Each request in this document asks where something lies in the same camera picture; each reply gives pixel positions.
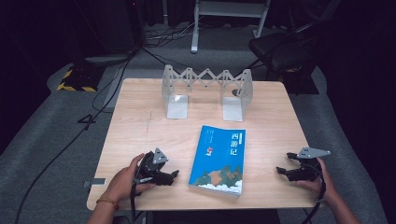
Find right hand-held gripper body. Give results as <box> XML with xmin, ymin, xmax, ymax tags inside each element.
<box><xmin>288</xmin><ymin>147</ymin><xmax>332</xmax><ymax>182</ymax></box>

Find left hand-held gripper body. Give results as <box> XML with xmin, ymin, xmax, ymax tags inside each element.
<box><xmin>134</xmin><ymin>147</ymin><xmax>171</xmax><ymax>187</ymax></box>

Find blue paperback book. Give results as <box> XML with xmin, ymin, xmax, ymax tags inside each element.
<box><xmin>188</xmin><ymin>124</ymin><xmax>247</xmax><ymax>198</ymax></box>

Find person's right hand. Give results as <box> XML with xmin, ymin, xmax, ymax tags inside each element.
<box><xmin>295</xmin><ymin>157</ymin><xmax>339</xmax><ymax>202</ymax></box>

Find person's left hand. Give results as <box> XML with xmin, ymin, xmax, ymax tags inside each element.
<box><xmin>106</xmin><ymin>153</ymin><xmax>156</xmax><ymax>203</ymax></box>

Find grey tape strip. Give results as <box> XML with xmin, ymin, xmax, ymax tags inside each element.
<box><xmin>81</xmin><ymin>177</ymin><xmax>107</xmax><ymax>189</ymax></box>

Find person's dark clothing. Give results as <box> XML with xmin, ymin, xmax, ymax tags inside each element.
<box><xmin>146</xmin><ymin>208</ymin><xmax>282</xmax><ymax>224</ymax></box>

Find grey expandable metal book rack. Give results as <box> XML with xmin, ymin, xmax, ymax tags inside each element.
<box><xmin>161</xmin><ymin>63</ymin><xmax>254</xmax><ymax>122</ymax></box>

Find black chair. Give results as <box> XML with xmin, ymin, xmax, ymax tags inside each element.
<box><xmin>247</xmin><ymin>18</ymin><xmax>332</xmax><ymax>94</ymax></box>

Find grey flat stand base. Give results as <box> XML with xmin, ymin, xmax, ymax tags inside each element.
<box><xmin>83</xmin><ymin>53</ymin><xmax>134</xmax><ymax>65</ymax></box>

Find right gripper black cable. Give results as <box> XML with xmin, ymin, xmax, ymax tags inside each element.
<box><xmin>300</xmin><ymin>162</ymin><xmax>327</xmax><ymax>224</ymax></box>

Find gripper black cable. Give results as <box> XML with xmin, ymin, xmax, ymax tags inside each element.
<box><xmin>300</xmin><ymin>162</ymin><xmax>327</xmax><ymax>224</ymax></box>
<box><xmin>130</xmin><ymin>178</ymin><xmax>140</xmax><ymax>224</ymax></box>

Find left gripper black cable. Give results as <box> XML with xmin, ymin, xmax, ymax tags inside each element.
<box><xmin>130</xmin><ymin>178</ymin><xmax>140</xmax><ymax>224</ymax></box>

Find orange wrist bracelet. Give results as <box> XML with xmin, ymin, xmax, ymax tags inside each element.
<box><xmin>95</xmin><ymin>197</ymin><xmax>120</xmax><ymax>210</ymax></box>

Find looped black floor cable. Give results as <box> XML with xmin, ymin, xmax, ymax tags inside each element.
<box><xmin>92</xmin><ymin>62</ymin><xmax>125</xmax><ymax>114</ymax></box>

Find long black floor cable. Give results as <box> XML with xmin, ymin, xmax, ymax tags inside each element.
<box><xmin>13</xmin><ymin>52</ymin><xmax>135</xmax><ymax>224</ymax></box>

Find black yellow striped base plate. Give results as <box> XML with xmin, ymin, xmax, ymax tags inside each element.
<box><xmin>56</xmin><ymin>64</ymin><xmax>106</xmax><ymax>93</ymax></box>

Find bundle of floor cables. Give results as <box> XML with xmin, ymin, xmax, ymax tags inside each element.
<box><xmin>143</xmin><ymin>21</ymin><xmax>201</xmax><ymax>49</ymax></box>

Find white metal stand frame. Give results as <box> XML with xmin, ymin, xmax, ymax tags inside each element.
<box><xmin>190</xmin><ymin>0</ymin><xmax>272</xmax><ymax>54</ymax></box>

